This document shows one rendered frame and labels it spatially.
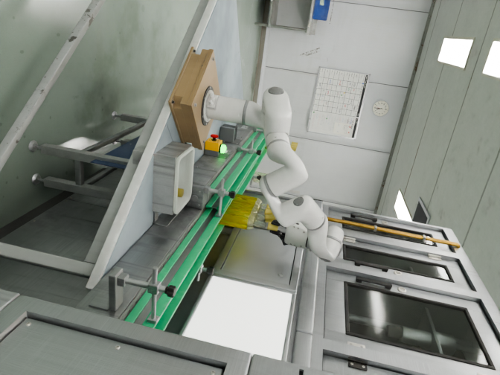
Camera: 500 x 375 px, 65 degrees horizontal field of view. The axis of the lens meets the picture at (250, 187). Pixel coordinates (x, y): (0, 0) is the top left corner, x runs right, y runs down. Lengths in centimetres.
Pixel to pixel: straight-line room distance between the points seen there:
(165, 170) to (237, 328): 58
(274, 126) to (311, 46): 604
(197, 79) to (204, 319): 84
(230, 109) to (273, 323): 79
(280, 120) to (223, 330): 72
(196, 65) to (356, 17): 599
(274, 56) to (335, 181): 263
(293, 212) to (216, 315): 43
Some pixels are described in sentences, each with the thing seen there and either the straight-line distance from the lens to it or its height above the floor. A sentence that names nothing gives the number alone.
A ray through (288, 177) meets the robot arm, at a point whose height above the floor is 122.
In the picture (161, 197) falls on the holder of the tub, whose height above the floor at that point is 79.
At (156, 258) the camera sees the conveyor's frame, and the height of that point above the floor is 86.
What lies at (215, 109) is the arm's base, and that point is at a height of 88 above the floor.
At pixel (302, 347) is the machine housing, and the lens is 135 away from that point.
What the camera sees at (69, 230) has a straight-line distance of 192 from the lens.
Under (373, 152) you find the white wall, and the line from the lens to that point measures 771.
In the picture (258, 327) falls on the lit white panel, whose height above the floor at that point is 121.
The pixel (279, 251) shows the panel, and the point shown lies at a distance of 177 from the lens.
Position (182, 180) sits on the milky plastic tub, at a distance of 156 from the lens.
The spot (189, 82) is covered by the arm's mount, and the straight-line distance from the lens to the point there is 149.
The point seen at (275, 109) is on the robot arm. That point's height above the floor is 113.
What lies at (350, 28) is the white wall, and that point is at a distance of 738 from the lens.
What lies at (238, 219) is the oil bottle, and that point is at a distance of 168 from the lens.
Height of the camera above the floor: 128
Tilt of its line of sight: 8 degrees down
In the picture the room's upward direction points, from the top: 101 degrees clockwise
